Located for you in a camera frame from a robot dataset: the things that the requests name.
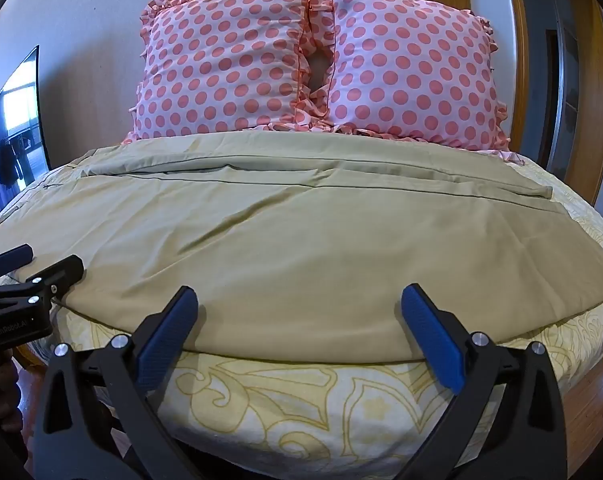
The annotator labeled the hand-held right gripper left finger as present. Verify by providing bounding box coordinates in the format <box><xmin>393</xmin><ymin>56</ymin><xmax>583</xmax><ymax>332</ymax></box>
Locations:
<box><xmin>31</xmin><ymin>286</ymin><xmax>202</xmax><ymax>480</ymax></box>

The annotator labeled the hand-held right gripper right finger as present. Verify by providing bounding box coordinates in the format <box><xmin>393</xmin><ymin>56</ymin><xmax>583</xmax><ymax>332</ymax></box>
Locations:
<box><xmin>400</xmin><ymin>283</ymin><xmax>568</xmax><ymax>480</ymax></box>

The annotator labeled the pink polka dot pillow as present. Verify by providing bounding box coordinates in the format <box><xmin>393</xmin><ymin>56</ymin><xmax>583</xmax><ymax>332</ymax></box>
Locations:
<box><xmin>128</xmin><ymin>0</ymin><xmax>313</xmax><ymax>144</ymax></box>
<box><xmin>305</xmin><ymin>0</ymin><xmax>511</xmax><ymax>152</ymax></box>

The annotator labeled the wooden door frame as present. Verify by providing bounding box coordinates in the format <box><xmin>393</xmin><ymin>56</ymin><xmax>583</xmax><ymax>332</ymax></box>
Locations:
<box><xmin>501</xmin><ymin>0</ymin><xmax>603</xmax><ymax>207</ymax></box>

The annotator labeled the olive green blanket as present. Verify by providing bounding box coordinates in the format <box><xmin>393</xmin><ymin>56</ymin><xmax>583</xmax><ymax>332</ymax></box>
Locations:
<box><xmin>0</xmin><ymin>132</ymin><xmax>603</xmax><ymax>364</ymax></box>

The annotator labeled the yellow patterned bed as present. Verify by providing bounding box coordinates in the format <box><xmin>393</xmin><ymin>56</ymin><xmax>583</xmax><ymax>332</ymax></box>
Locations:
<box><xmin>0</xmin><ymin>150</ymin><xmax>603</xmax><ymax>480</ymax></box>

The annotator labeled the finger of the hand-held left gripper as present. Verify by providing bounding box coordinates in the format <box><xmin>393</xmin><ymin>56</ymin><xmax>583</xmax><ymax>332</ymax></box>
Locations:
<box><xmin>0</xmin><ymin>243</ymin><xmax>35</xmax><ymax>282</ymax></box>
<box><xmin>0</xmin><ymin>254</ymin><xmax>85</xmax><ymax>320</ymax></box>

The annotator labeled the black flat screen television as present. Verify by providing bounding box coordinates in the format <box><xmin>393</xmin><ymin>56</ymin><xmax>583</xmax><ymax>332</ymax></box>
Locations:
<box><xmin>0</xmin><ymin>45</ymin><xmax>52</xmax><ymax>217</ymax></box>

